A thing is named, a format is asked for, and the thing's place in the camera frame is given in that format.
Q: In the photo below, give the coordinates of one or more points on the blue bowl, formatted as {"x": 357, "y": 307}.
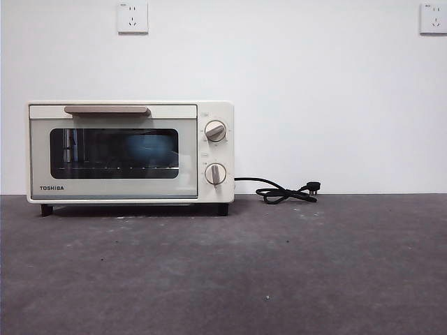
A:
{"x": 146, "y": 150}

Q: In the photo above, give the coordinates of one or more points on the beige oven knob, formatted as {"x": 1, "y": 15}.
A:
{"x": 215, "y": 131}
{"x": 215, "y": 173}

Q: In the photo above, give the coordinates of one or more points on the cream Toshiba toaster oven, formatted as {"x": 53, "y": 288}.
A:
{"x": 217, "y": 153}

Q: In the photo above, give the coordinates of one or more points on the white wall socket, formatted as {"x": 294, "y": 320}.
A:
{"x": 434, "y": 21}
{"x": 133, "y": 21}

